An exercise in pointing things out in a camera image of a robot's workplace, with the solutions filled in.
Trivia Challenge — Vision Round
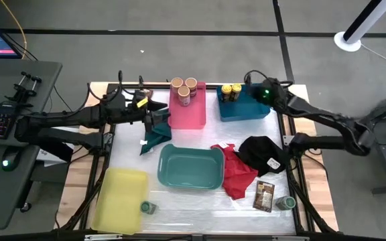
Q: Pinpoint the teal plastic bin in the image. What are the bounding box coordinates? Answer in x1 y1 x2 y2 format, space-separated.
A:
157 143 227 191

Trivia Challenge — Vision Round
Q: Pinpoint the white fan cable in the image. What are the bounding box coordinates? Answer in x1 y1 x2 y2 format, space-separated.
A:
360 42 386 70

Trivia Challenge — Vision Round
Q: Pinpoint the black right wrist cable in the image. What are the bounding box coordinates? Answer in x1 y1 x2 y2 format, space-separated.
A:
244 69 294 88

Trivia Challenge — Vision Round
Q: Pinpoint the yellow plastic tray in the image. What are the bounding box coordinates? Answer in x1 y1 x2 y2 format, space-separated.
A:
90 167 149 235

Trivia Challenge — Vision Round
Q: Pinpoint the yellow cable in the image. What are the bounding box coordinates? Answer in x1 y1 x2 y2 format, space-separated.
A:
0 0 28 60

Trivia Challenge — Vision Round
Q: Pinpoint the red cloth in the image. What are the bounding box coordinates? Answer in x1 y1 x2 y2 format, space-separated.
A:
210 143 259 201

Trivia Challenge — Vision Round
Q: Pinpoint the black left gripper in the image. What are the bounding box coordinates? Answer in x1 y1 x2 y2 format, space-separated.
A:
125 96 171 133

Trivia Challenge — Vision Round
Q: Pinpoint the dark green cloth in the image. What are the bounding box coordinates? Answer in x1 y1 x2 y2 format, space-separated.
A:
139 108 173 156

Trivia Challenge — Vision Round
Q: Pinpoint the blue plastic tray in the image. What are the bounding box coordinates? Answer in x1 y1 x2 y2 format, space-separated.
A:
216 84 271 123

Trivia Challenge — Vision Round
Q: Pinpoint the black computer mouse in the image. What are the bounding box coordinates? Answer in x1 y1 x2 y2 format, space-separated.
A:
1 147 21 172

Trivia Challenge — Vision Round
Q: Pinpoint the pink plastic tray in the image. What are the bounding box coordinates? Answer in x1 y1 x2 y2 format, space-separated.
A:
168 81 208 131

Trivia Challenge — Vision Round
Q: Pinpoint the black aluminium table frame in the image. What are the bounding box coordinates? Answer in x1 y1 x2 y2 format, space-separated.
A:
58 82 340 241

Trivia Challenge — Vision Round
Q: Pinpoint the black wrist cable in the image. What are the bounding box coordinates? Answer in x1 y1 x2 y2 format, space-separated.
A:
244 69 294 88
86 69 129 103

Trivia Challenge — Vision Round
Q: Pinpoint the green-lid spice jar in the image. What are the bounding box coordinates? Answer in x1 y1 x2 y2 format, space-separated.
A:
275 195 297 212
139 200 159 216

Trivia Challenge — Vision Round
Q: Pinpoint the white tower fan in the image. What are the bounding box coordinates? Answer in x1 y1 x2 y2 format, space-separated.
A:
333 0 386 53

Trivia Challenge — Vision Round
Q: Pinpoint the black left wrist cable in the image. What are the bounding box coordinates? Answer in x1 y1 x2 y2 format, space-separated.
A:
86 69 129 103

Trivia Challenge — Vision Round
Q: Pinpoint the black clamp stand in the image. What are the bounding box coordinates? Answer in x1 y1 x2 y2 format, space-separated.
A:
4 70 42 108

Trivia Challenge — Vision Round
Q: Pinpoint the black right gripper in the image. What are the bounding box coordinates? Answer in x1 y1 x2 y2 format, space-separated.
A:
246 77 285 110

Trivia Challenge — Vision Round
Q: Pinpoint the black cloth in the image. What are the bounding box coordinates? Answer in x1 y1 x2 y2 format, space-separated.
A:
237 135 291 177

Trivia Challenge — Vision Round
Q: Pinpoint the white table cover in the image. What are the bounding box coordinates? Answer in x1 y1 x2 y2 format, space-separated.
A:
111 88 296 234

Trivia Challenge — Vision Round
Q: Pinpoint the white paper box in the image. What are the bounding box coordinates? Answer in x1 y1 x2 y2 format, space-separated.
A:
37 147 75 167

